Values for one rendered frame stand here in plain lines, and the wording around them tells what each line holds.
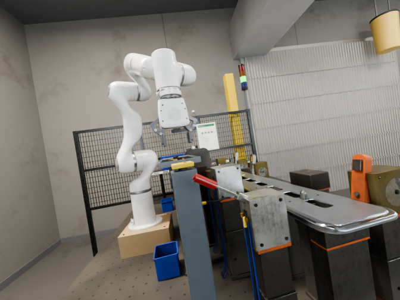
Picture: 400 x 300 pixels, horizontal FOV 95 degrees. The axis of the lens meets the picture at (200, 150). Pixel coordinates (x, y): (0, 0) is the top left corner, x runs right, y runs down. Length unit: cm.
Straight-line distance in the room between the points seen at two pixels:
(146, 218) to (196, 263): 60
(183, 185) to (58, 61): 372
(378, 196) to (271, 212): 30
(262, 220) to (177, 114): 41
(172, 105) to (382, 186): 63
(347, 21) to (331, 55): 78
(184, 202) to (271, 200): 22
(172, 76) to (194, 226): 47
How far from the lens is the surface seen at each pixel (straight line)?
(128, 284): 95
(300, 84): 402
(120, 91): 106
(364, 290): 66
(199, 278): 60
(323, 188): 84
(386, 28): 488
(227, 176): 68
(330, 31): 482
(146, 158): 109
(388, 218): 55
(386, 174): 67
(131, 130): 106
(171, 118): 64
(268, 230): 48
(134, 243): 110
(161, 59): 69
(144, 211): 111
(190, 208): 51
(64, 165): 374
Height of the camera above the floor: 120
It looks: 1 degrees down
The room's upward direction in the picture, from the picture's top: 9 degrees counter-clockwise
